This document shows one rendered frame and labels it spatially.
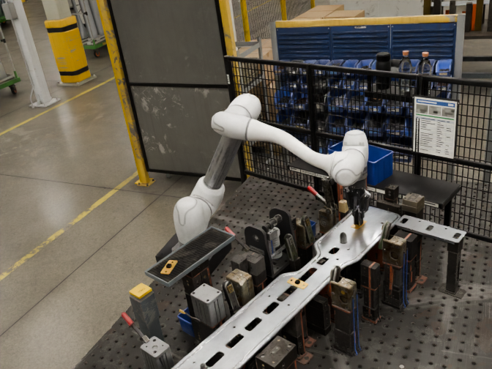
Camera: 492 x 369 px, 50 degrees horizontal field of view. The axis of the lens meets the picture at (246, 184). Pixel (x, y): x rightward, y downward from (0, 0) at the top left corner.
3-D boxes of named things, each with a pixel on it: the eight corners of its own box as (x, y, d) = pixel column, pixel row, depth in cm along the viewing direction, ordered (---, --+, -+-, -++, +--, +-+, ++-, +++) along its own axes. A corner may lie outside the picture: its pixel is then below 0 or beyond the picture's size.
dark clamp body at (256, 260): (266, 340, 226) (256, 267, 208) (243, 327, 234) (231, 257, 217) (281, 325, 233) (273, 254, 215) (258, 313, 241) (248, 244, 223)
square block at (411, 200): (415, 266, 257) (417, 203, 240) (400, 261, 262) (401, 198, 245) (422, 258, 262) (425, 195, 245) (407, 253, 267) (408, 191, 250)
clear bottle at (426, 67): (427, 95, 256) (429, 54, 246) (414, 94, 260) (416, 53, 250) (433, 91, 260) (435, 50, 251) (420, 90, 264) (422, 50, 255)
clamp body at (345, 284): (353, 362, 209) (351, 293, 193) (327, 348, 217) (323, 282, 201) (365, 348, 215) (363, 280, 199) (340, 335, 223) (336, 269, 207)
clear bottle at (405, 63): (408, 93, 262) (408, 53, 253) (396, 91, 266) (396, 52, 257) (414, 89, 266) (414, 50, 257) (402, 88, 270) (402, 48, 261)
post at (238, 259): (250, 338, 227) (239, 263, 209) (241, 334, 230) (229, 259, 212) (258, 332, 230) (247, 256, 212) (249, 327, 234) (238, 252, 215)
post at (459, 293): (460, 299, 233) (466, 244, 220) (436, 290, 240) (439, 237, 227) (466, 291, 237) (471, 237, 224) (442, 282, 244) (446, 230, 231)
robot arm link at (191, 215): (172, 243, 274) (164, 208, 262) (187, 222, 288) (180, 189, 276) (200, 247, 268) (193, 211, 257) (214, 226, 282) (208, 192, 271)
